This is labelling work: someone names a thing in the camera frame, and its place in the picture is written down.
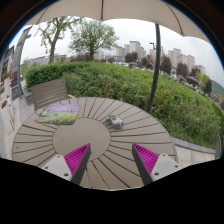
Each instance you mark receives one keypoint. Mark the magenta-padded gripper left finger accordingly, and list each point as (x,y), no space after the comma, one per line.
(76,159)

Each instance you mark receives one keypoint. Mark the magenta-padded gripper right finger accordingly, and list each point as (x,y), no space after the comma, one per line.
(146,159)

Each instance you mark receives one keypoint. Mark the transparent computer mouse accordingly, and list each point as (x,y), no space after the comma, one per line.
(115,121)

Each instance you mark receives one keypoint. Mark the flower print mouse pad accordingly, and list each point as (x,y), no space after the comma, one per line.
(60,114)

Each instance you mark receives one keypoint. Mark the green hedge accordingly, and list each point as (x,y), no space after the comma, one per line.
(133,90)

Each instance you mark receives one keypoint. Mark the brown slatted outdoor chair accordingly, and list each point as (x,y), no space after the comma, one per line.
(50,92)

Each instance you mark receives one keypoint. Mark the distant apartment buildings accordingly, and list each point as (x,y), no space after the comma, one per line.
(176,57)

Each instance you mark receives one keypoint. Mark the dark grey tall pylon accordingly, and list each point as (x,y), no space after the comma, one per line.
(19,60)

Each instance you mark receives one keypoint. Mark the thin leaning tree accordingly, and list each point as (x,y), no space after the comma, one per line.
(52,40)

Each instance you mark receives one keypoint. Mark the round leafy tree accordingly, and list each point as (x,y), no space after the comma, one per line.
(92,35)

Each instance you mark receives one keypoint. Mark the beige cantilever patio umbrella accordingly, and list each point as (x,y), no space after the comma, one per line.
(110,9)

